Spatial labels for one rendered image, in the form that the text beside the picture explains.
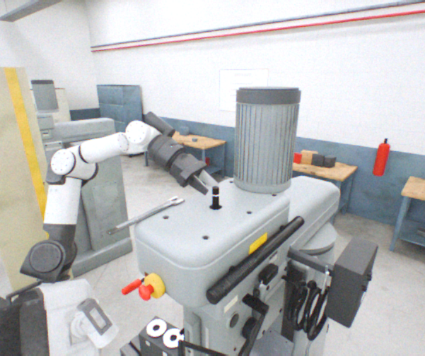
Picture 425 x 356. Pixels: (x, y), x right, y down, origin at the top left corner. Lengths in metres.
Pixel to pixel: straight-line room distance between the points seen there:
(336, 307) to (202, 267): 0.52
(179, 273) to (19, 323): 0.43
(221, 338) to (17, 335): 0.54
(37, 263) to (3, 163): 1.43
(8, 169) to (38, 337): 1.56
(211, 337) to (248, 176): 0.51
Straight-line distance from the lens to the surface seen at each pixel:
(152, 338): 1.43
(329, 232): 1.39
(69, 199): 0.94
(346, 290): 0.95
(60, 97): 9.15
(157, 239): 0.66
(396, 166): 4.91
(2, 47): 9.74
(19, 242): 2.48
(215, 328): 0.92
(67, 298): 0.93
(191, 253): 0.60
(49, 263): 0.90
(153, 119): 0.83
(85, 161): 0.93
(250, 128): 0.83
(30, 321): 0.89
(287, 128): 0.84
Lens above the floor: 2.24
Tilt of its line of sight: 21 degrees down
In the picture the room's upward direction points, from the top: straight up
